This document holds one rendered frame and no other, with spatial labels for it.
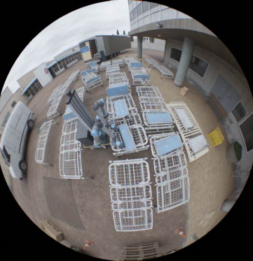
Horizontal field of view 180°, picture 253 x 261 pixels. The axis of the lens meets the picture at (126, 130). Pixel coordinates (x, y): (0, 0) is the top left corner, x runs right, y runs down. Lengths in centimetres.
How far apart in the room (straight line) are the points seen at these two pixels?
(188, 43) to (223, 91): 318
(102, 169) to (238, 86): 728
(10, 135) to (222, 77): 1296
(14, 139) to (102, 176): 655
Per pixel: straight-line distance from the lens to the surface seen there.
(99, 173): 251
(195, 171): 320
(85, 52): 1182
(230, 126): 617
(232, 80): 608
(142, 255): 371
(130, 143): 188
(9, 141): 714
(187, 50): 517
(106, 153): 247
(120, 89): 290
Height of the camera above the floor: 231
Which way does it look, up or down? 62 degrees down
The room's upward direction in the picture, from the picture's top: 8 degrees counter-clockwise
